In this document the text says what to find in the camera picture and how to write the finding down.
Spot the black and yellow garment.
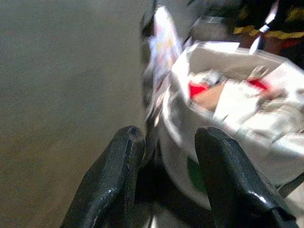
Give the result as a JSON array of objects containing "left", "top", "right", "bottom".
[{"left": 228, "top": 0, "right": 304, "bottom": 62}]

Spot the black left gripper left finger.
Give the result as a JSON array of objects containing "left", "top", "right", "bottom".
[{"left": 59, "top": 125, "right": 146, "bottom": 228}]

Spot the white garment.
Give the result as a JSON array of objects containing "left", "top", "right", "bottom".
[{"left": 190, "top": 71, "right": 304, "bottom": 157}]

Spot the red cloth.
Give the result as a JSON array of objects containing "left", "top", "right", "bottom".
[{"left": 189, "top": 80, "right": 209, "bottom": 99}]

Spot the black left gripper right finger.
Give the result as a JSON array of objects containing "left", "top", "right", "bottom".
[{"left": 194, "top": 126, "right": 299, "bottom": 228}]

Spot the white fabric laundry bag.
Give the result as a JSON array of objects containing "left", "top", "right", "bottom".
[{"left": 143, "top": 40, "right": 304, "bottom": 214}]

